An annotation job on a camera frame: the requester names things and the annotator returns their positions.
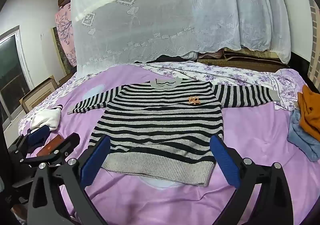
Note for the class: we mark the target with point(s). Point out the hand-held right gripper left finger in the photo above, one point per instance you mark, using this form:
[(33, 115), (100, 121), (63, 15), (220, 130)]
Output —
[(95, 162)]

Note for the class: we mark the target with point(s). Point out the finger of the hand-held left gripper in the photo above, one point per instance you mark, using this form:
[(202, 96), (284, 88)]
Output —
[(53, 146), (37, 136)]

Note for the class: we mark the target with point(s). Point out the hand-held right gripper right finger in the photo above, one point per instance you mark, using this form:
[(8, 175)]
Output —
[(225, 162)]

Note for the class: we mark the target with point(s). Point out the black grey striped sweater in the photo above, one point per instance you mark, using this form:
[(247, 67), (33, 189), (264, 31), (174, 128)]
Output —
[(160, 124)]

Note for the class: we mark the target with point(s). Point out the white cloth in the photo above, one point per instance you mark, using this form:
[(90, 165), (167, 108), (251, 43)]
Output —
[(46, 118)]

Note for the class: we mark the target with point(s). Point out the purple bedsheet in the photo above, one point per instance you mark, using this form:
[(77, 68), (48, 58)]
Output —
[(252, 144)]

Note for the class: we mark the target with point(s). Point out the wooden cabinet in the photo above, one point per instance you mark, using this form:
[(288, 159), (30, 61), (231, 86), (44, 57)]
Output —
[(37, 96)]

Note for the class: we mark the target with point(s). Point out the window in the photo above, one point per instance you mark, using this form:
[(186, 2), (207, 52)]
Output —
[(11, 72)]

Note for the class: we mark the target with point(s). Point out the light blue garment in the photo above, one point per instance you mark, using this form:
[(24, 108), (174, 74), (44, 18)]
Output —
[(301, 137)]

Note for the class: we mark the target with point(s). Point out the white purple floral quilt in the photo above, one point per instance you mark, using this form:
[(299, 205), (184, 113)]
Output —
[(225, 73)]

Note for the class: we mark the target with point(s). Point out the orange garment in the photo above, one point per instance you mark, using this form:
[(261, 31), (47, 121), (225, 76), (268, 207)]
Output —
[(308, 112)]

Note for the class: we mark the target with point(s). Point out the brown folded mats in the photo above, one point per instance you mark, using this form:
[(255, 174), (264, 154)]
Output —
[(250, 58)]

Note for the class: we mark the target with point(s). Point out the pink floral cloth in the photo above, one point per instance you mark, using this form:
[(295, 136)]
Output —
[(63, 29)]

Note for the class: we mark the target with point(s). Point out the white lace mosquito net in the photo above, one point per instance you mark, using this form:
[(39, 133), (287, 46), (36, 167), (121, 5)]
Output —
[(162, 9)]

